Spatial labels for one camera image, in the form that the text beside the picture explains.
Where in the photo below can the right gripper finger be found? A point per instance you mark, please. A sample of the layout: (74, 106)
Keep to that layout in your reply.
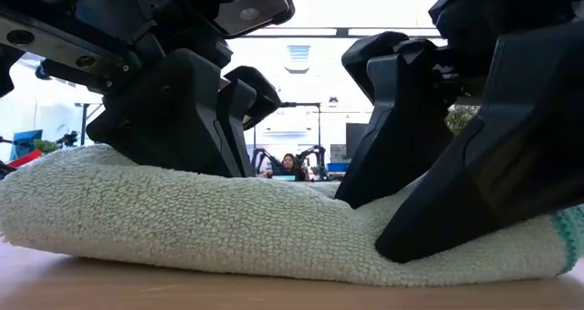
(515, 164)
(401, 132)

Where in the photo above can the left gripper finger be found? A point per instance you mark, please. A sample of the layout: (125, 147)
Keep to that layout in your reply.
(178, 118)
(246, 100)

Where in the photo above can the green microfiber towel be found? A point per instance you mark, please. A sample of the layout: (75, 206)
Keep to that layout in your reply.
(205, 223)

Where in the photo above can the black background robot arm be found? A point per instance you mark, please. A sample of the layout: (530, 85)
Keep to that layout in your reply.
(317, 159)
(259, 162)

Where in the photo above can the black monitor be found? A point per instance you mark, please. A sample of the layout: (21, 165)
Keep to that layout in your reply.
(355, 139)

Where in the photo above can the bushy potted plant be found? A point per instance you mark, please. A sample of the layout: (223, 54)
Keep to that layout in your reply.
(461, 118)

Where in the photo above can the person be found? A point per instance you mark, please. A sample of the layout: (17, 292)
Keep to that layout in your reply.
(288, 166)

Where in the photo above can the small plant in white pot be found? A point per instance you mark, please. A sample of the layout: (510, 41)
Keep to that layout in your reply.
(45, 146)

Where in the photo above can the blue object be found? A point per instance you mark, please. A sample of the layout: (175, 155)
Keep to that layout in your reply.
(27, 139)

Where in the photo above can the red object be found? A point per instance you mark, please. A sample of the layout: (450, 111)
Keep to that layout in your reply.
(25, 158)

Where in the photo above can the black background rig frame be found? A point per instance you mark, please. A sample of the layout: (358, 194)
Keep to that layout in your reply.
(301, 105)
(86, 118)

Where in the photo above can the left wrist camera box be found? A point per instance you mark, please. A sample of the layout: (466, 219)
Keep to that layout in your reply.
(246, 7)

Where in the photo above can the black overhead frame beam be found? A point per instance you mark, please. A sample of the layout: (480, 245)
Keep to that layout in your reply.
(347, 32)

